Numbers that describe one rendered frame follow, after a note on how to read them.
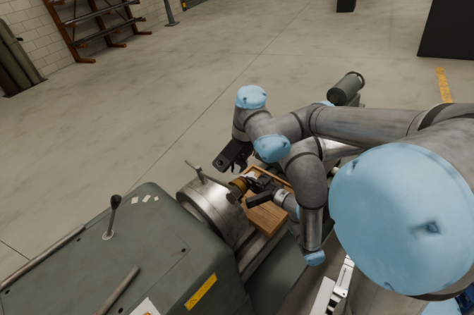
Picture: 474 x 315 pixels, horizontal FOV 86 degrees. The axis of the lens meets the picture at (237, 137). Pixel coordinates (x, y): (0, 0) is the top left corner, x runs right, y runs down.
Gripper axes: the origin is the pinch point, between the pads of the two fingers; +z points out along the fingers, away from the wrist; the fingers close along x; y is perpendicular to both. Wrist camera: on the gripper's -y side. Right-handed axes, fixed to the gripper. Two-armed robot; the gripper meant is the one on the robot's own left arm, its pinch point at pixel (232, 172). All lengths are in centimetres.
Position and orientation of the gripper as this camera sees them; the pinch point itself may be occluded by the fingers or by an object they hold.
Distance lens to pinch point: 89.3
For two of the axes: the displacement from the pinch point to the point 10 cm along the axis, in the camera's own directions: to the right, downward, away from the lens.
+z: -1.1, 6.3, 7.7
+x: -7.3, -5.8, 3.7
